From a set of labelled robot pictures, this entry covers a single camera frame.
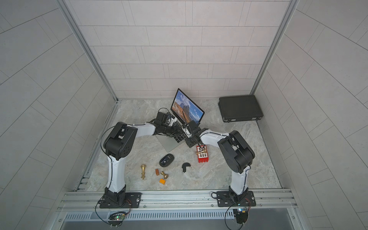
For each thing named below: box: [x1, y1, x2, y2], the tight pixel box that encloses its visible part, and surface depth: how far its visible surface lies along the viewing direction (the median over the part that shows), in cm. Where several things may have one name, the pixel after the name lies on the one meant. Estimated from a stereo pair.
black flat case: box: [217, 94, 264, 123], surface depth 104 cm
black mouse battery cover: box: [181, 161, 192, 173], surface depth 84 cm
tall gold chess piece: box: [140, 163, 147, 180], surface depth 82 cm
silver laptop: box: [155, 88, 206, 153], surface depth 96 cm
